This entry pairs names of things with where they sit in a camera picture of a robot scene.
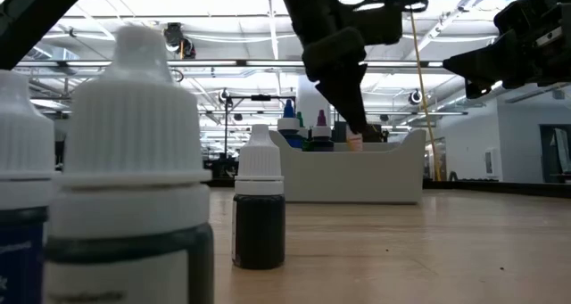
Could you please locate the small dark green dropper bottle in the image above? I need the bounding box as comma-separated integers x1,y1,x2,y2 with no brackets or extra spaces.
44,25,215,304

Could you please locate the large green-capped colouring bottle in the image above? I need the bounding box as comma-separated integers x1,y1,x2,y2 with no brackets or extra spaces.
295,111,313,152

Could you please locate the glass door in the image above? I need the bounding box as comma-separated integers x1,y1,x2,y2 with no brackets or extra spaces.
418,136,448,183

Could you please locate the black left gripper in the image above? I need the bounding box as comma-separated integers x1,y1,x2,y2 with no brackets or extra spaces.
261,0,405,135

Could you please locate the grey plastic tray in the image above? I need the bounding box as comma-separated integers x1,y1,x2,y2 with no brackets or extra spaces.
269,128,427,206

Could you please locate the large blue-capped colouring bottle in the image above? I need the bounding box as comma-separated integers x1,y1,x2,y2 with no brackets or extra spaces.
277,99,305,150

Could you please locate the dark window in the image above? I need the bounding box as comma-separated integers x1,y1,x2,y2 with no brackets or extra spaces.
538,124,571,185

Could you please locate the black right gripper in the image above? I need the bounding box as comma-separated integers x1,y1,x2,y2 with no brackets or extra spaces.
443,0,571,99

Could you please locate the small black dropper bottle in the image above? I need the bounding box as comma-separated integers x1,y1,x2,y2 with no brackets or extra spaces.
230,123,286,271

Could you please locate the black frame rig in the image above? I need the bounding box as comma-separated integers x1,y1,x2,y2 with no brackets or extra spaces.
224,94,297,180

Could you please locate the black table frame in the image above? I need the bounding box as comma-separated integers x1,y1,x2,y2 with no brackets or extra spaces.
203,178,571,199

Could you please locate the yellow cable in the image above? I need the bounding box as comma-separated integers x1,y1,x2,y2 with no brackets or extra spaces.
405,0,443,183

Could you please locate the small dark blue dropper bottle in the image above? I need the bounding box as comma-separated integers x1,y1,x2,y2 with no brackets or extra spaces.
0,70,55,304

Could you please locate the long ceiling light strip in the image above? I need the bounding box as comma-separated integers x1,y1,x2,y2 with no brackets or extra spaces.
12,59,445,70

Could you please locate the white column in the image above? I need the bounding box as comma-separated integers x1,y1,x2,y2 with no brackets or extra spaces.
296,75,332,131

